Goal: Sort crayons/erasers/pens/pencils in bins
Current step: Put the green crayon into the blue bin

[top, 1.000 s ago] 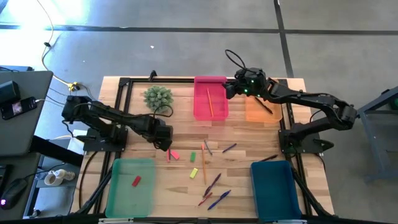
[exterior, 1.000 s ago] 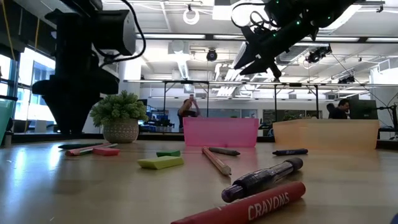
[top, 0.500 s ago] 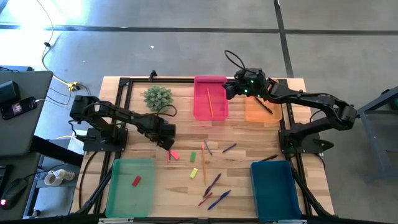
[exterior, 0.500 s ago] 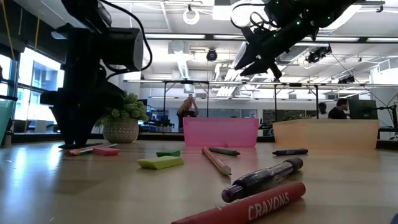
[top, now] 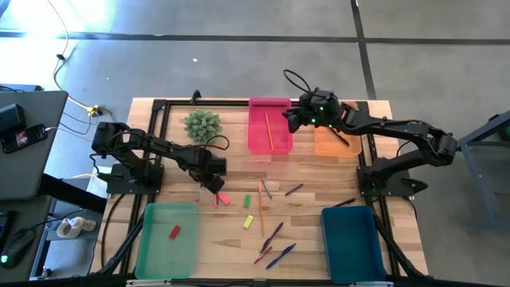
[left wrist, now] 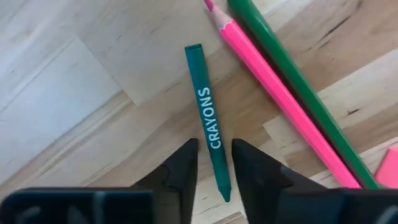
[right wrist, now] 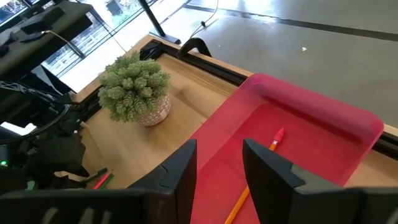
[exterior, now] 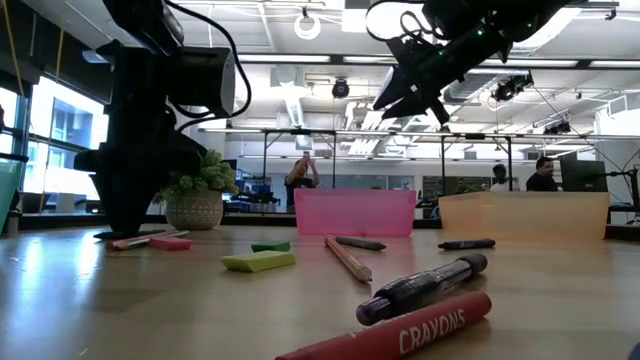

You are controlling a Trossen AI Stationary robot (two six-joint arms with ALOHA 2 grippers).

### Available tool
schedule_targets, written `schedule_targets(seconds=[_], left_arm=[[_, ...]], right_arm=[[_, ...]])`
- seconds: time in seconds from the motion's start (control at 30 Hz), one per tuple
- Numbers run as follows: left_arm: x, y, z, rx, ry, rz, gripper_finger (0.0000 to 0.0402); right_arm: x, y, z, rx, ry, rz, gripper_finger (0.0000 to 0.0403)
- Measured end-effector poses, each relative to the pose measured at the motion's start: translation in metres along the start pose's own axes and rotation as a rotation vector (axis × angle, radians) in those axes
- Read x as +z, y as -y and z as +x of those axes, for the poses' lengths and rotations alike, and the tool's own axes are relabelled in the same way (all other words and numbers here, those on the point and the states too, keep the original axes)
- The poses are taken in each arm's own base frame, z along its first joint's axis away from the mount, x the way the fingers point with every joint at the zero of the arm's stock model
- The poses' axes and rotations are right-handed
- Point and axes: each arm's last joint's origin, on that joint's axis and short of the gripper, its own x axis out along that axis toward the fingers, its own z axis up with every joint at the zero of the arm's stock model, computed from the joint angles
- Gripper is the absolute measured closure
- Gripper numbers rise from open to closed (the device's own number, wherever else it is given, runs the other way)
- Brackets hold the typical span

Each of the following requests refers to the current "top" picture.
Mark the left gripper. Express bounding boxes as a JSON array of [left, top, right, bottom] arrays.
[[185, 147, 226, 195]]

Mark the black crayon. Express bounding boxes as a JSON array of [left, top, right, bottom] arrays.
[[328, 125, 351, 147]]

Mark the purple pen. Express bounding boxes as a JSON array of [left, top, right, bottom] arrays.
[[259, 221, 285, 254]]

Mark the blue pen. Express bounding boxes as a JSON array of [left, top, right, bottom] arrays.
[[265, 242, 297, 270]]

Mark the orange plastic bin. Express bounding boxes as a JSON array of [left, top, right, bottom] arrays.
[[313, 99, 363, 158]]

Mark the green potted plant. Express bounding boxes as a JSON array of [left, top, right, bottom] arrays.
[[183, 108, 223, 145]]

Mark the pink plastic bin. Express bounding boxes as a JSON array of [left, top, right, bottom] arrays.
[[247, 96, 294, 155]]

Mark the green plastic bin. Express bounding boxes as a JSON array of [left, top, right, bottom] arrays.
[[134, 202, 199, 280]]

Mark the dark blue plastic bin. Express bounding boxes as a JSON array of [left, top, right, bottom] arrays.
[[319, 205, 388, 285]]

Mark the roll of white tape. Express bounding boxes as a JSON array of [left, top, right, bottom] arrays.
[[56, 216, 97, 239]]

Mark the grey desk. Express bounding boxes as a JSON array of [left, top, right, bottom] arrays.
[[0, 90, 69, 201]]

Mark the blue grey cart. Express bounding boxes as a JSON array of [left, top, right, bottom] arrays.
[[440, 110, 510, 235]]

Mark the dark desk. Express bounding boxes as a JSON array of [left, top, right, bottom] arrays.
[[0, 174, 108, 282]]

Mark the black smartphone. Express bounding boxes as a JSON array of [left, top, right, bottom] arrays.
[[0, 124, 49, 155]]

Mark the black computer mouse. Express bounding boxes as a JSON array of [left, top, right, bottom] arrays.
[[0, 228, 37, 269]]

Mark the black keyboard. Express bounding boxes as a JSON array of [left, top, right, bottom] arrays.
[[0, 210, 18, 242]]

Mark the black box device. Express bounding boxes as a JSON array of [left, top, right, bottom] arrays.
[[0, 103, 27, 135]]

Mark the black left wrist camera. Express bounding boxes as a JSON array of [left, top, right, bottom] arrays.
[[207, 157, 228, 177]]

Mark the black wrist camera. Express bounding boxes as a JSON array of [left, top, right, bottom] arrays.
[[207, 157, 228, 177], [282, 108, 305, 135]]

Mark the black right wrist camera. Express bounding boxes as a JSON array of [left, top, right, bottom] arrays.
[[282, 108, 305, 135]]

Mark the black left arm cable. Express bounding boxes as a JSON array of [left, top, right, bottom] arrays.
[[201, 134, 231, 152]]

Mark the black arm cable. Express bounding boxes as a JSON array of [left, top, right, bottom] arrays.
[[201, 134, 231, 152], [283, 69, 320, 99]]

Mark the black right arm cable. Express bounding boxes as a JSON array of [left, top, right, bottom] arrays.
[[283, 69, 320, 99]]

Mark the black aluminium table frame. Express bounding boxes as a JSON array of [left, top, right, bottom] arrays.
[[115, 97, 407, 282]]

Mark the black cable bundle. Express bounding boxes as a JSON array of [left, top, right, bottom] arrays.
[[97, 193, 147, 277], [368, 199, 426, 278]]

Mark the yellow white floor cable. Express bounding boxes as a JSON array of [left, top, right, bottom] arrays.
[[45, 0, 104, 118]]

